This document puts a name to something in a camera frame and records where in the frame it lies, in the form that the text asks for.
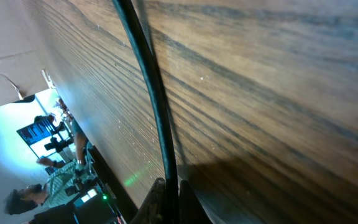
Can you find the cardboard panel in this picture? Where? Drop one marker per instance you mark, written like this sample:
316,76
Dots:
21,67

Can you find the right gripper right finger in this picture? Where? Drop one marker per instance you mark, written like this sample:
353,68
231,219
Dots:
190,209

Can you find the person in checked shirt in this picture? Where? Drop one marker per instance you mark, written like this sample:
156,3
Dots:
52,193

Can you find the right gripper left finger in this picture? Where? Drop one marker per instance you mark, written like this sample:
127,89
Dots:
152,210

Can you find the computer monitor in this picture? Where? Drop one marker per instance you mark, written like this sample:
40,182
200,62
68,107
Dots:
36,132

